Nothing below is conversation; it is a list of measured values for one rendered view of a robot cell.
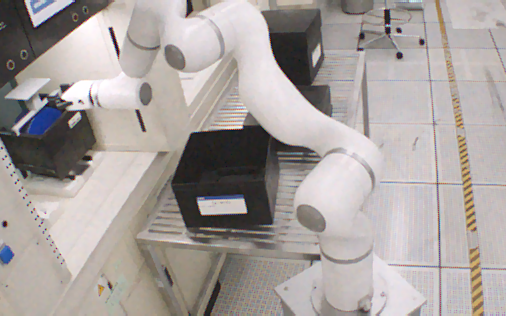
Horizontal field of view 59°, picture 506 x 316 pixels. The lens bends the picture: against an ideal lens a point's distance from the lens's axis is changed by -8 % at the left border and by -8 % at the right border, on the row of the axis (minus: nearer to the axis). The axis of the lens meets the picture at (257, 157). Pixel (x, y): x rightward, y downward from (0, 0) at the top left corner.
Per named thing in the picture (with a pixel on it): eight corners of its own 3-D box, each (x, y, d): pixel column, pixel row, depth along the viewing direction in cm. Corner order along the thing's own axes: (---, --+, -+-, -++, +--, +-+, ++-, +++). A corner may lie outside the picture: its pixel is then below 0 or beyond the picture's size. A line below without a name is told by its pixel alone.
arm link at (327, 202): (382, 235, 107) (382, 148, 93) (341, 293, 96) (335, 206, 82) (336, 218, 113) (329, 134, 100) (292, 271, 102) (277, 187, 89)
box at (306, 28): (311, 86, 207) (305, 32, 192) (250, 85, 217) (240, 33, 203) (326, 58, 228) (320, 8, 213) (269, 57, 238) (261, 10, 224)
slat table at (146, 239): (340, 385, 173) (329, 254, 129) (195, 364, 191) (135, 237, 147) (371, 174, 272) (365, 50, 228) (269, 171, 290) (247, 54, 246)
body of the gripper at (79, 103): (95, 114, 131) (65, 114, 134) (114, 96, 138) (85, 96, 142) (86, 91, 126) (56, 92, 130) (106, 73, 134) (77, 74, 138)
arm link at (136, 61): (148, -6, 113) (123, 65, 138) (121, 36, 104) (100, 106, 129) (181, 10, 115) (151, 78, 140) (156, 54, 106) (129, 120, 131)
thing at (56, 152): (63, 194, 148) (26, 111, 129) (19, 185, 154) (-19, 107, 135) (102, 147, 166) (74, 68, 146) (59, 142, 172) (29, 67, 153)
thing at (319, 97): (325, 149, 168) (322, 117, 161) (244, 149, 176) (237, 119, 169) (333, 106, 191) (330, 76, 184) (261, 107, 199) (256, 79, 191)
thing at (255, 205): (184, 228, 147) (168, 185, 137) (201, 172, 169) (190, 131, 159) (273, 225, 142) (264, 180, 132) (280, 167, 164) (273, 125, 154)
